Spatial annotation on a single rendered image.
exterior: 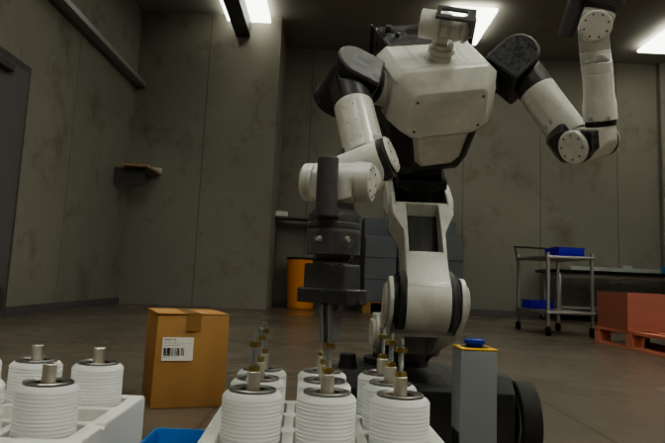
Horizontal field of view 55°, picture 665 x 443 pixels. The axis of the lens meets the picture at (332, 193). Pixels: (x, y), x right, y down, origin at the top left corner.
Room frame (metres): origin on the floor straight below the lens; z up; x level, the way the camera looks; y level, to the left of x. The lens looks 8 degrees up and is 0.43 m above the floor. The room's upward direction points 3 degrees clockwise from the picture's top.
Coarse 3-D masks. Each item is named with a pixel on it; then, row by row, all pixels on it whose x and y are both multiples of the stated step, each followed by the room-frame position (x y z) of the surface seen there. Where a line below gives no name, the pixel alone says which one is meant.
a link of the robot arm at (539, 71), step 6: (534, 66) 1.47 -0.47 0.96; (540, 66) 1.47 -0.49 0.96; (528, 72) 1.49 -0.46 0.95; (534, 72) 1.46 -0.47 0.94; (540, 72) 1.46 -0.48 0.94; (546, 72) 1.47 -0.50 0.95; (522, 78) 1.50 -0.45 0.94; (528, 78) 1.47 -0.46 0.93; (534, 78) 1.46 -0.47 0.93; (540, 78) 1.46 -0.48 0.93; (546, 78) 1.46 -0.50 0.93; (522, 84) 1.48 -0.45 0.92; (528, 84) 1.47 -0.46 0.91; (522, 90) 1.48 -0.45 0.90
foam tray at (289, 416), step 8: (288, 400) 1.35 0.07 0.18; (296, 400) 1.36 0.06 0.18; (288, 408) 1.27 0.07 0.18; (216, 416) 1.18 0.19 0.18; (288, 416) 1.20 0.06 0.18; (360, 416) 1.23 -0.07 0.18; (216, 424) 1.12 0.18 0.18; (288, 424) 1.14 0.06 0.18; (360, 424) 1.22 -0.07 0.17; (208, 432) 1.06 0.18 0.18; (216, 432) 1.06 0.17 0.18; (288, 432) 1.08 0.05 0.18; (360, 432) 1.11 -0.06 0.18; (368, 432) 1.11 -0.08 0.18; (432, 432) 1.13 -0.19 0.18; (200, 440) 1.01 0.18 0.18; (208, 440) 1.01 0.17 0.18; (216, 440) 1.02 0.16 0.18; (280, 440) 1.09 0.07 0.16; (288, 440) 1.03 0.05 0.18; (360, 440) 1.05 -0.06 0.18; (368, 440) 1.10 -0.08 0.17; (432, 440) 1.07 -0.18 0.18; (440, 440) 1.08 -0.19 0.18
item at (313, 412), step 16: (304, 400) 1.02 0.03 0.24; (320, 400) 1.01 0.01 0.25; (336, 400) 1.01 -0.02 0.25; (352, 400) 1.03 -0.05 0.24; (304, 416) 1.02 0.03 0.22; (320, 416) 1.00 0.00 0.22; (336, 416) 1.01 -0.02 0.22; (352, 416) 1.03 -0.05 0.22; (304, 432) 1.02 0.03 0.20; (320, 432) 1.00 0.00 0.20; (336, 432) 1.01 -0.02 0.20; (352, 432) 1.03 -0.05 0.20
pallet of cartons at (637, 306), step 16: (608, 304) 5.25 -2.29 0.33; (624, 304) 4.96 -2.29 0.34; (640, 304) 4.93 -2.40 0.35; (656, 304) 4.93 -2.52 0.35; (608, 320) 5.25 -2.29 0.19; (624, 320) 4.97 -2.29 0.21; (640, 320) 4.93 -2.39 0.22; (656, 320) 4.93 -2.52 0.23; (608, 336) 5.40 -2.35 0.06; (640, 336) 4.87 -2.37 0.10; (656, 336) 4.54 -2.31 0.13; (656, 352) 4.56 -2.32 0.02
